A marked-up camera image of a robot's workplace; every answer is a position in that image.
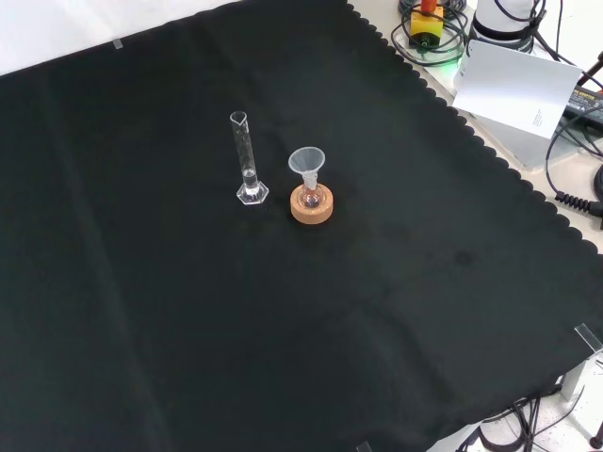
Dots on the yellow stop button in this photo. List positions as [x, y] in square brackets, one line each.
[426, 28]

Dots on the clear tape strip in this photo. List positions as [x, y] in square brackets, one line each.
[364, 447]
[118, 44]
[589, 336]

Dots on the translucent plastic funnel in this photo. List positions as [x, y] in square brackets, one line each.
[306, 160]

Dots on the black cloth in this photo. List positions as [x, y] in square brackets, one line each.
[141, 235]

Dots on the pale board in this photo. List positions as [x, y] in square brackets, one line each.
[509, 85]

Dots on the clear round-bottom flask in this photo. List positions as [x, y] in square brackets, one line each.
[311, 198]

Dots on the black power adapter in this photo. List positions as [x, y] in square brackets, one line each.
[584, 101]

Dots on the clear graduated cylinder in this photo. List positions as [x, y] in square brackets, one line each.
[247, 160]

